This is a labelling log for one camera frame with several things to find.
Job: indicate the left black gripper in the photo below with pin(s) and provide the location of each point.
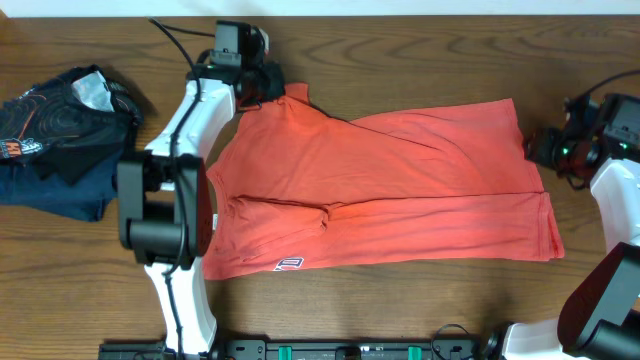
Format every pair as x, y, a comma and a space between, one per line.
270, 83

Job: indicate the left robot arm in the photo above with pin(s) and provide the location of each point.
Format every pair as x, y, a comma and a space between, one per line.
165, 213

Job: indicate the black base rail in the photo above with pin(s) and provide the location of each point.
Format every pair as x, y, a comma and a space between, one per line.
453, 349

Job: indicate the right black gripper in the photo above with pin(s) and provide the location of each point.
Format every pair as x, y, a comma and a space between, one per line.
536, 148

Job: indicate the navy blue folded garment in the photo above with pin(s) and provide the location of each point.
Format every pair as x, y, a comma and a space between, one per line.
65, 195

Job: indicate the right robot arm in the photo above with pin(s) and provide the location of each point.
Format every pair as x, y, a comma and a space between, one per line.
596, 150

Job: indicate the red t-shirt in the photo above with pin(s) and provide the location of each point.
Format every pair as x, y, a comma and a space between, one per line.
297, 189

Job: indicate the black graphic t-shirt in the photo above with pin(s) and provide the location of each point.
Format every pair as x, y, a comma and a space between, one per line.
69, 124

